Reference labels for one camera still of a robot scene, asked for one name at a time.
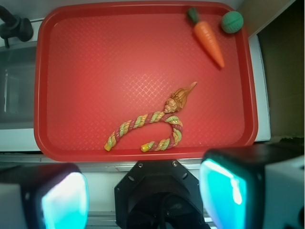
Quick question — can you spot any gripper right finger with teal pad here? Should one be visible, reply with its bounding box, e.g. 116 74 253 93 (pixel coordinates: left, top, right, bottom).
199 144 305 229

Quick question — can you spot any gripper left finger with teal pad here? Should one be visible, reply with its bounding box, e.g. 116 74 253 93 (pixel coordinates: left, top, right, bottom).
0 163 89 229

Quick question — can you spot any steel sink basin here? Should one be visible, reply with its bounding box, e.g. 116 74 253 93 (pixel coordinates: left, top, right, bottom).
0 46 36 130

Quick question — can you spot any red plastic tray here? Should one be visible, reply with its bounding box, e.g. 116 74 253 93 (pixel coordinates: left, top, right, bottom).
34 1 258 162

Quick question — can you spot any green rubber ball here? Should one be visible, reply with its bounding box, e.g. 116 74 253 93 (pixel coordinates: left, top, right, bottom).
221 11 244 34

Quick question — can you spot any orange toy carrot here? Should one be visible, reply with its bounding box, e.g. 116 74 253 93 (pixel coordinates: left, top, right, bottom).
187 7 225 68

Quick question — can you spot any black octagonal mount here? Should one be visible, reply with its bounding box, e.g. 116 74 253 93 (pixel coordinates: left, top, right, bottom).
114 160 210 229

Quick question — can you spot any multicolour twisted rope toy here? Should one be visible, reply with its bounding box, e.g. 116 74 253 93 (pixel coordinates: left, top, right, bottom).
104 111 183 153

